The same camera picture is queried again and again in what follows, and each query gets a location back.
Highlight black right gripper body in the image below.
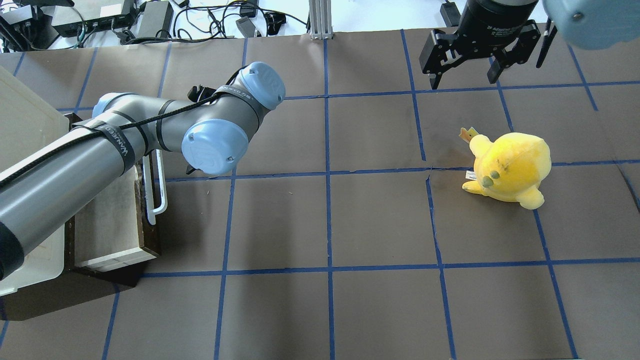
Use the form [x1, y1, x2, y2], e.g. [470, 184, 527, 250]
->
[419, 0, 541, 75]

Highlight white drawer handle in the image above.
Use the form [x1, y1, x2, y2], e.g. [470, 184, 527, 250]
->
[141, 149, 169, 226]

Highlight dark wooden drawer cabinet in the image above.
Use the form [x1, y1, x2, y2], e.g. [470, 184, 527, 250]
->
[1, 158, 160, 321]

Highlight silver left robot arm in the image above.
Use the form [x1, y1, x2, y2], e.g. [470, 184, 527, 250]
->
[0, 61, 286, 279]

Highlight right robot arm blue joint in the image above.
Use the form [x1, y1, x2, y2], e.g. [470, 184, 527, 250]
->
[542, 0, 640, 50]

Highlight yellow plush toy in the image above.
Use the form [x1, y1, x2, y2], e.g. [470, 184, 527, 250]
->
[459, 127, 552, 210]

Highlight black power adapter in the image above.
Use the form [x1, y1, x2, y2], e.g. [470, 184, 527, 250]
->
[135, 0, 174, 38]

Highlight cream plastic storage box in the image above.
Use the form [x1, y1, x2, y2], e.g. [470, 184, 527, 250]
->
[0, 67, 69, 296]

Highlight aluminium frame post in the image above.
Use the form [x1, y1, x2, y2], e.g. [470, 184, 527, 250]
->
[308, 0, 334, 40]

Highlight black network switch box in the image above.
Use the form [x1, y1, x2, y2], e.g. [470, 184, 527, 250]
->
[51, 0, 137, 38]

